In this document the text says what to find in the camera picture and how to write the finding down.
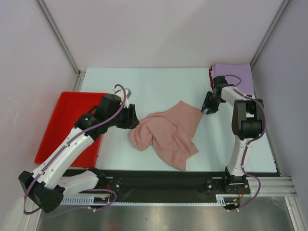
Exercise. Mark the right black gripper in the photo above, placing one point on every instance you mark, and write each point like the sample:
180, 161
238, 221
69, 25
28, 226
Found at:
211, 101

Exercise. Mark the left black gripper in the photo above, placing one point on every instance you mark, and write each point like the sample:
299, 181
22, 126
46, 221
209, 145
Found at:
131, 121

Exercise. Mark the pink t shirt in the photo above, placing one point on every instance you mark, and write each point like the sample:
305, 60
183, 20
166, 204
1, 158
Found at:
170, 133

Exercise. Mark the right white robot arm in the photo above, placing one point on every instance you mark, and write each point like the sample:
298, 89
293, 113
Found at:
248, 125

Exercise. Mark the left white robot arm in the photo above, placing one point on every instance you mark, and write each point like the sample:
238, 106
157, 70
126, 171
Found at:
45, 185

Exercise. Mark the folded red t shirt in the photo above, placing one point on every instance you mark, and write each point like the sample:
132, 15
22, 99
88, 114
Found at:
210, 77

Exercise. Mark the folded lilac t shirt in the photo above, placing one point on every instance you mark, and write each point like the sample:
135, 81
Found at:
239, 75

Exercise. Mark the red plastic bin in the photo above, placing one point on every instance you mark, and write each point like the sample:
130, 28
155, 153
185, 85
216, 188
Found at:
69, 108

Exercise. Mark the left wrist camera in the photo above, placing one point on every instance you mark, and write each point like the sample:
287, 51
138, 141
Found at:
124, 94

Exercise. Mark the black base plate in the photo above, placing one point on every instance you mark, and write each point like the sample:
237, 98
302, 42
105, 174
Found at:
156, 186

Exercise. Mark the white cable duct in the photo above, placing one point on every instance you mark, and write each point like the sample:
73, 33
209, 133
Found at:
83, 200

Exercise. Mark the aluminium frame rail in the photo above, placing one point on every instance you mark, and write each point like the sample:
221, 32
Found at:
277, 187

